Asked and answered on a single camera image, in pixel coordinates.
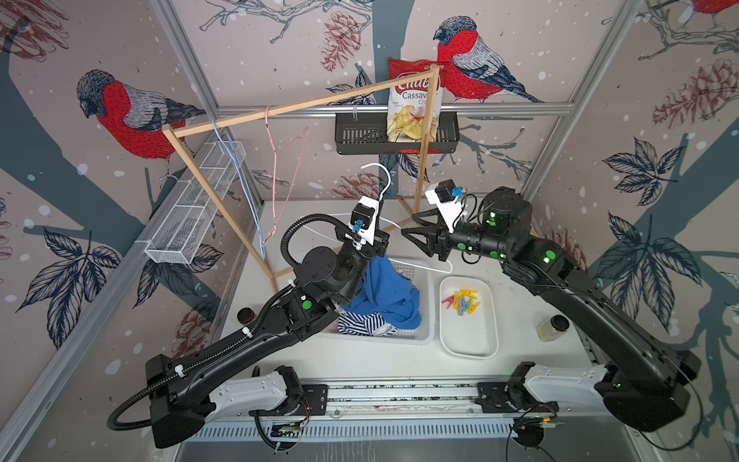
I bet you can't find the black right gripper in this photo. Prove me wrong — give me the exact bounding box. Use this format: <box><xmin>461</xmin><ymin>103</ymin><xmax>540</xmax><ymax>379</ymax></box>
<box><xmin>401</xmin><ymin>208</ymin><xmax>514</xmax><ymax>267</ymax></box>

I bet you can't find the white wire hanger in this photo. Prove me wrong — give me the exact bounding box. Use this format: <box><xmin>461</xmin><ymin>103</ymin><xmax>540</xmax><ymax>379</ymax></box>
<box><xmin>311</xmin><ymin>162</ymin><xmax>453</xmax><ymax>275</ymax></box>

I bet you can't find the yellow clothespin striped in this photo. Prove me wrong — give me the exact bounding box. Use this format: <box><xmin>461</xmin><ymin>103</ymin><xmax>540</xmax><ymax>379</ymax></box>
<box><xmin>453</xmin><ymin>293</ymin><xmax>465</xmax><ymax>311</ymax></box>
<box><xmin>458</xmin><ymin>290</ymin><xmax>477</xmax><ymax>300</ymax></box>

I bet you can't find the blue white striped tank top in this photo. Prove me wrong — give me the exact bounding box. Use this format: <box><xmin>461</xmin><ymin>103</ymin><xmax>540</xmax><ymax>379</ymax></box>
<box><xmin>337</xmin><ymin>312</ymin><xmax>398</xmax><ymax>337</ymax></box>

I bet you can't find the pink wire hanger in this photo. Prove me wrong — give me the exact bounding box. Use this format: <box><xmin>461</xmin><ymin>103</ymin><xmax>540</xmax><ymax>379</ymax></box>
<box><xmin>263</xmin><ymin>114</ymin><xmax>311</xmax><ymax>244</ymax></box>

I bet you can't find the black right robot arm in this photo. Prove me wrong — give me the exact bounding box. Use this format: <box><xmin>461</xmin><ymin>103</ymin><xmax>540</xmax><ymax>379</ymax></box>
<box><xmin>401</xmin><ymin>180</ymin><xmax>701</xmax><ymax>432</ymax></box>

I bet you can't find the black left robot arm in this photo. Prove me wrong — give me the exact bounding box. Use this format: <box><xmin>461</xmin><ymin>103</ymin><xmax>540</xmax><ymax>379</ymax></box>
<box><xmin>107</xmin><ymin>214</ymin><xmax>390</xmax><ymax>449</ymax></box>

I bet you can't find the white perforated plastic basket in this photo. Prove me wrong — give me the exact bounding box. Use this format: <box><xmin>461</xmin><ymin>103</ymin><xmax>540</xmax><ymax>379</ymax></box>
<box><xmin>319</xmin><ymin>258</ymin><xmax>437</xmax><ymax>345</ymax></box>

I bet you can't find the white plastic tray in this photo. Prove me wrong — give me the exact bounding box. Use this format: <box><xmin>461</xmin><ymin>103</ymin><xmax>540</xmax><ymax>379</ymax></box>
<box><xmin>439</xmin><ymin>276</ymin><xmax>498</xmax><ymax>360</ymax></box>

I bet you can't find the cassava chips bag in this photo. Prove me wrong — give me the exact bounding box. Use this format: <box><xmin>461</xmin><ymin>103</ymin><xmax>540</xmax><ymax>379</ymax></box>
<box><xmin>386</xmin><ymin>59</ymin><xmax>433</xmax><ymax>142</ymax></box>

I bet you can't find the small black-lid jar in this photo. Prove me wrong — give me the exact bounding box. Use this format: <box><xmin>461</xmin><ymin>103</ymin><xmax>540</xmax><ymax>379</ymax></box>
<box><xmin>536</xmin><ymin>315</ymin><xmax>571</xmax><ymax>342</ymax></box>

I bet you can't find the wooden clothes rack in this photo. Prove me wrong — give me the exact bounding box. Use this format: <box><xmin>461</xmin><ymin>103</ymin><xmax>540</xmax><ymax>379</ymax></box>
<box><xmin>162</xmin><ymin>64</ymin><xmax>444</xmax><ymax>294</ymax></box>

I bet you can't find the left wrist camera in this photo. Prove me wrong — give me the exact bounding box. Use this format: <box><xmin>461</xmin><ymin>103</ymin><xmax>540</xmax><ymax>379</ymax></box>
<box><xmin>349</xmin><ymin>196</ymin><xmax>380</xmax><ymax>241</ymax></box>

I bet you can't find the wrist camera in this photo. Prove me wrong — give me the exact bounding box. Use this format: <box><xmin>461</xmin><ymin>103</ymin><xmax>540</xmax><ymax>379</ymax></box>
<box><xmin>425</xmin><ymin>179</ymin><xmax>465</xmax><ymax>232</ymax></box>
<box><xmin>349</xmin><ymin>196</ymin><xmax>380</xmax><ymax>241</ymax></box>

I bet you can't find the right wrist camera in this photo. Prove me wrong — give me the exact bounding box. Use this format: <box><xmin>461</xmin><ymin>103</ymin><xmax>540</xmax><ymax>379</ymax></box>
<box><xmin>425</xmin><ymin>179</ymin><xmax>465</xmax><ymax>232</ymax></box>

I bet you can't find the black wall basket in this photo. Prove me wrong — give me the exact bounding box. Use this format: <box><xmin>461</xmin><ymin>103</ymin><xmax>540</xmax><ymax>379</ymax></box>
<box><xmin>334</xmin><ymin>112</ymin><xmax>460</xmax><ymax>155</ymax></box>

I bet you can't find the white wire wall basket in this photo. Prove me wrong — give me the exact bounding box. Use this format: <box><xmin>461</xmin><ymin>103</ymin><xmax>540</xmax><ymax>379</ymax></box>
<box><xmin>144</xmin><ymin>142</ymin><xmax>244</xmax><ymax>265</ymax></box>

